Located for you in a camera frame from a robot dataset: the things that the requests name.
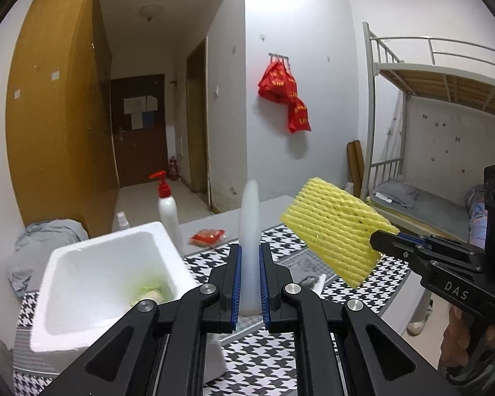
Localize ceiling lamp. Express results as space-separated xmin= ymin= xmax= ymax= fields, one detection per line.
xmin=139 ymin=5 xmax=162 ymax=22

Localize dark brown entrance door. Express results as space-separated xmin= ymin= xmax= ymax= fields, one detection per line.
xmin=111 ymin=74 xmax=168 ymax=188

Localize blue spray bottle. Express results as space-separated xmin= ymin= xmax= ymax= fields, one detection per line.
xmin=112 ymin=211 xmax=130 ymax=232

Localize white styrofoam box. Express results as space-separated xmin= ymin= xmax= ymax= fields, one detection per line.
xmin=29 ymin=221 xmax=226 ymax=384

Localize red fire extinguisher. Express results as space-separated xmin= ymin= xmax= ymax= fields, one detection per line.
xmin=169 ymin=155 xmax=180 ymax=181

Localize white towel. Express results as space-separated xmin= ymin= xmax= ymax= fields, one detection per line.
xmin=239 ymin=180 xmax=262 ymax=316

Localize metal bunk bed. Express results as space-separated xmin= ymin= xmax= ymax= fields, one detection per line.
xmin=360 ymin=26 xmax=495 ymax=243

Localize red hanging bags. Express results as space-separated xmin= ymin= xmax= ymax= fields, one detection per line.
xmin=258 ymin=55 xmax=311 ymax=134

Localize person's right hand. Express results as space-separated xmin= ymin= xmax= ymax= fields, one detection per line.
xmin=440 ymin=306 xmax=495 ymax=367

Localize white pump lotion bottle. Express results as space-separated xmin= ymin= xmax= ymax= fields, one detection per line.
xmin=149 ymin=170 xmax=183 ymax=256

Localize light blue crumpled cloth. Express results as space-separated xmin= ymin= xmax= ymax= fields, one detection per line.
xmin=7 ymin=219 xmax=89 ymax=299

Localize yellow foam fruit net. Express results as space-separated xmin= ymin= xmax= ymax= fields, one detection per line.
xmin=280 ymin=177 xmax=400 ymax=288

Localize wooden wardrobe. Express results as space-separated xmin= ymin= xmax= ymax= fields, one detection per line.
xmin=6 ymin=0 xmax=118 ymax=237

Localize red snack packet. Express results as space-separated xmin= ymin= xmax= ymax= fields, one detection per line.
xmin=189 ymin=229 xmax=225 ymax=248

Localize green tissue pack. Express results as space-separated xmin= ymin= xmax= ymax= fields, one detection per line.
xmin=129 ymin=285 xmax=166 ymax=307

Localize houndstooth table mat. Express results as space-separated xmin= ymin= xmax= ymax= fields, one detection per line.
xmin=12 ymin=223 xmax=412 ymax=396

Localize grey folded clothes on bed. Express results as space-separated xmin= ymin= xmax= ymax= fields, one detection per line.
xmin=373 ymin=179 xmax=418 ymax=208

